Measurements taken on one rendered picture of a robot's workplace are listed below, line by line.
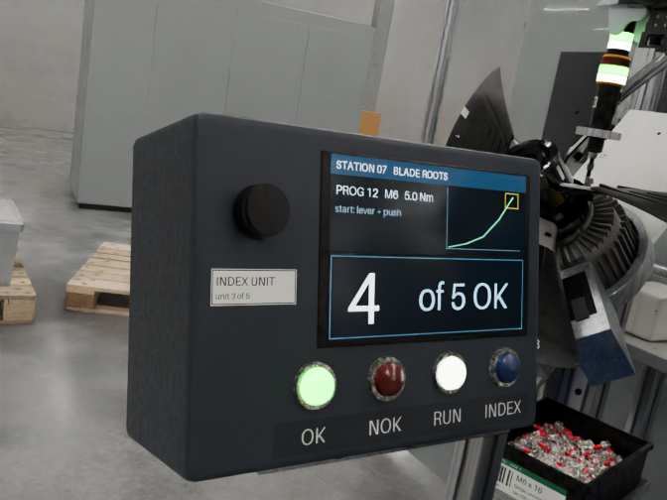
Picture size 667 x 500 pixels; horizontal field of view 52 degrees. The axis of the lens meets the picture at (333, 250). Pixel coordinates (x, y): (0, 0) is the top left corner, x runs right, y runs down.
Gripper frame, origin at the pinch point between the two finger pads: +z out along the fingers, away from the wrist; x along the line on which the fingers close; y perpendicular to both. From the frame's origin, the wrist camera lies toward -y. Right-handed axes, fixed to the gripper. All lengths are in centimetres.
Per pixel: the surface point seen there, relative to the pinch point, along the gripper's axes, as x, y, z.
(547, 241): -3.9, 38.9, -1.0
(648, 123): 41.0, 16.1, 16.5
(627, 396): 70, 86, 22
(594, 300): -1.6, 45.9, -10.6
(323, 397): -76, 37, -47
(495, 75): 8.1, 12.0, 31.1
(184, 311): -83, 33, -44
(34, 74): 108, 68, 1207
